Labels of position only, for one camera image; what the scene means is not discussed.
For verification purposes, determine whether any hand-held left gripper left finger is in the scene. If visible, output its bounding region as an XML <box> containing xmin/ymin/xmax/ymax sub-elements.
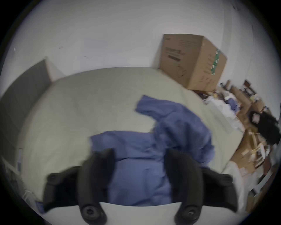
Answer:
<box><xmin>42</xmin><ymin>148</ymin><xmax>115</xmax><ymax>225</ymax></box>

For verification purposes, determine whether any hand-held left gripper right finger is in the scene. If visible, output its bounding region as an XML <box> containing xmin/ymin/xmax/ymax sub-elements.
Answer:
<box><xmin>163</xmin><ymin>149</ymin><xmax>239</xmax><ymax>225</ymax></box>

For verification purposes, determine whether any blue shirt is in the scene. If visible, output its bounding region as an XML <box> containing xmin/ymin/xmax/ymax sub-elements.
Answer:
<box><xmin>90</xmin><ymin>94</ymin><xmax>216</xmax><ymax>206</ymax></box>

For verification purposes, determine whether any bed with pale green sheet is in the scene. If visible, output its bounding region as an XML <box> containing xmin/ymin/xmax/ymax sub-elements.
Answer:
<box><xmin>18</xmin><ymin>67</ymin><xmax>246</xmax><ymax>206</ymax></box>

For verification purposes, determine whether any pile of cartons and clutter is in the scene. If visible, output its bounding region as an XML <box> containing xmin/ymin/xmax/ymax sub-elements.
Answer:
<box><xmin>198</xmin><ymin>80</ymin><xmax>281</xmax><ymax>211</ymax></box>

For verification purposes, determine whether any grey padded headboard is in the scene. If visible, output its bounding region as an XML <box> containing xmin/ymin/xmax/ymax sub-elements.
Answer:
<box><xmin>0</xmin><ymin>58</ymin><xmax>52</xmax><ymax>163</ymax></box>

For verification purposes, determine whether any large brown cardboard carton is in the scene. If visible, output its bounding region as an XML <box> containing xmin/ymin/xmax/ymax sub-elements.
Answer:
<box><xmin>159</xmin><ymin>34</ymin><xmax>228</xmax><ymax>92</ymax></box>

